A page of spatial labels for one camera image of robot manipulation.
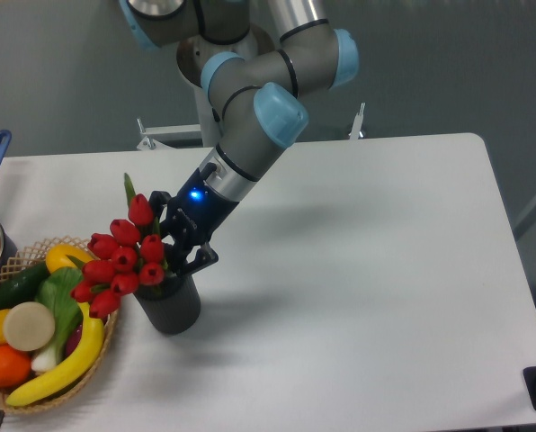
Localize red tulip bouquet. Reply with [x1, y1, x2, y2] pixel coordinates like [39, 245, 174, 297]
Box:
[68, 175, 167, 320]

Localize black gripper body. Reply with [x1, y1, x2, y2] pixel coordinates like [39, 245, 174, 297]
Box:
[161, 166, 237, 261]

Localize woven wicker basket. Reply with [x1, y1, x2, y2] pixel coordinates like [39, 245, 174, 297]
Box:
[0, 236, 119, 415]

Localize green bok choy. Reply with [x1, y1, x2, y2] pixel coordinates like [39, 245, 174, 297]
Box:
[31, 267, 83, 374]

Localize yellow banana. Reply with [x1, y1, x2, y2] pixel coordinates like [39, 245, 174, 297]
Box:
[5, 302, 104, 408]

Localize dark green cucumber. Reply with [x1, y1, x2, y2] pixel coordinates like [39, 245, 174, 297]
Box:
[0, 262, 49, 310]

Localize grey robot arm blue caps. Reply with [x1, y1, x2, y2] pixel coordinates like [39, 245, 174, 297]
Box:
[120, 1, 359, 275]

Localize beige round disc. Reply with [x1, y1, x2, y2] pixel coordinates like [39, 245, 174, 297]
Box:
[3, 301, 56, 352]

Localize yellow lemon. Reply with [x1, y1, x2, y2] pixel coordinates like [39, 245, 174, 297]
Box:
[45, 243, 94, 274]

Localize orange fruit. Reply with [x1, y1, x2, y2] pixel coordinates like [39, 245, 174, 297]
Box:
[0, 345, 31, 389]

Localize dark grey ribbed vase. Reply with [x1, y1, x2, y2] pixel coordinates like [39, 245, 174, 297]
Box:
[134, 271, 201, 335]

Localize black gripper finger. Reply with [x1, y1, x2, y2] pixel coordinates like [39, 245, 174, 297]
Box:
[176, 245, 219, 275]
[148, 191, 170, 239]

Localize purple vegetable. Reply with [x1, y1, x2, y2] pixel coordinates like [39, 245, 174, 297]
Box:
[64, 325, 83, 357]

